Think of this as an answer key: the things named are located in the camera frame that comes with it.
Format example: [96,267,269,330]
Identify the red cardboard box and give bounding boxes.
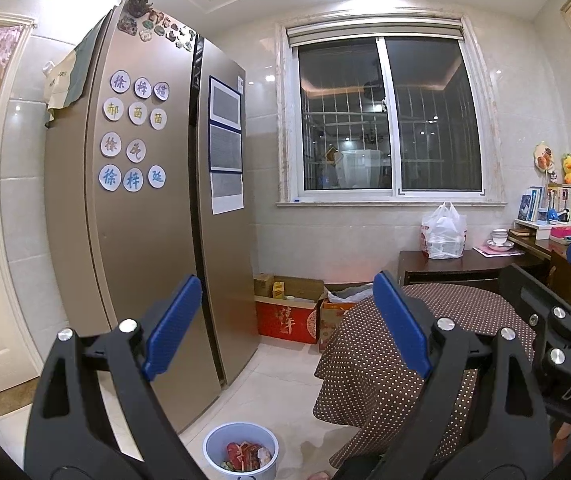
[256,296,319,345]

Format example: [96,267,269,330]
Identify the brown polka dot tablecloth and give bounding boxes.
[313,282,537,467]

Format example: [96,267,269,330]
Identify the cardboard box with plastic liner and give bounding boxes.
[318,284,374,354]

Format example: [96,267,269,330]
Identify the grey roller blind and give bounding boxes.
[285,16,466,47]

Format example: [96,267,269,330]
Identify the dark wooden desk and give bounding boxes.
[508,232,571,322]

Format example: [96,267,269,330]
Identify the row of books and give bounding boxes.
[518,185,571,224]

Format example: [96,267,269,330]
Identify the dark wooden side table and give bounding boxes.
[398,249,542,292]

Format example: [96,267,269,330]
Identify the assorted souvenir fridge magnets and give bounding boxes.
[117,0,197,52]

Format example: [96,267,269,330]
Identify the white desk riser shelf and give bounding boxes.
[513,219,571,240]

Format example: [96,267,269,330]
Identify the white plastic shopping bag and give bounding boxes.
[420,201,467,260]

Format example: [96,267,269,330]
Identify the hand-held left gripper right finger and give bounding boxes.
[372,269,553,480]

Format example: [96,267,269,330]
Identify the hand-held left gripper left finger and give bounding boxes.
[23,274,204,480]

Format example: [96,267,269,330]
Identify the round cartoon hand fan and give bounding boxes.
[534,141,557,174]

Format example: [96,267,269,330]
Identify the white tote bag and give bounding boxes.
[44,52,77,127]

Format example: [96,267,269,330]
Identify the gold double door refrigerator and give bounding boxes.
[44,0,262,433]

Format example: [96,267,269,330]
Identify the pink flat book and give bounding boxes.
[473,245,516,259]

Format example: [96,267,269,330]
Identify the dark green cloth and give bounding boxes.
[66,20,105,107]

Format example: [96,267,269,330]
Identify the brown cardboard box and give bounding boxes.
[253,272,325,304]

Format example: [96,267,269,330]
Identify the white printed sheet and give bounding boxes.
[210,171,245,215]

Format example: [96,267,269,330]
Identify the light blue trash bin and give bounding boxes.
[202,422,280,480]

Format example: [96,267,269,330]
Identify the blue framed printed sheet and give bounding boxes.
[209,122,244,174]
[209,76,243,126]

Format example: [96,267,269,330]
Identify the round white character magnets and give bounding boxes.
[98,70,169,194]

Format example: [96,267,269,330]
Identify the sliding glass window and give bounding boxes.
[274,14,509,209]

